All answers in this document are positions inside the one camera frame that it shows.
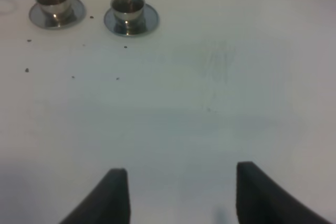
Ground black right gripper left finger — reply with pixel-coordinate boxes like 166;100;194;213
61;168;131;224

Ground left steel saucer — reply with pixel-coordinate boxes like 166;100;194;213
28;0;86;30

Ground steel saucer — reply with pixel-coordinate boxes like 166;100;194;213
28;0;86;30
103;4;160;37

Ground right steel saucer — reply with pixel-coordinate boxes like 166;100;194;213
103;4;160;37

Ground steel teacup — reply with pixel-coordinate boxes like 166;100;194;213
36;0;72;22
110;0;146;30

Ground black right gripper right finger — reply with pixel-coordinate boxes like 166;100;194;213
236;162;329;223

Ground left steel teacup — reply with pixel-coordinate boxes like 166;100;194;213
36;0;72;22

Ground right steel teacup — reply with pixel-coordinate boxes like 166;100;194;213
110;0;146;30

